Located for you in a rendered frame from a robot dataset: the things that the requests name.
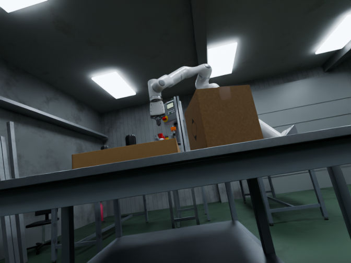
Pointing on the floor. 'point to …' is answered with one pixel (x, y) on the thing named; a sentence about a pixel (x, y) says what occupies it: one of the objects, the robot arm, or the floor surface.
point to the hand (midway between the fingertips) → (159, 122)
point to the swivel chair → (42, 228)
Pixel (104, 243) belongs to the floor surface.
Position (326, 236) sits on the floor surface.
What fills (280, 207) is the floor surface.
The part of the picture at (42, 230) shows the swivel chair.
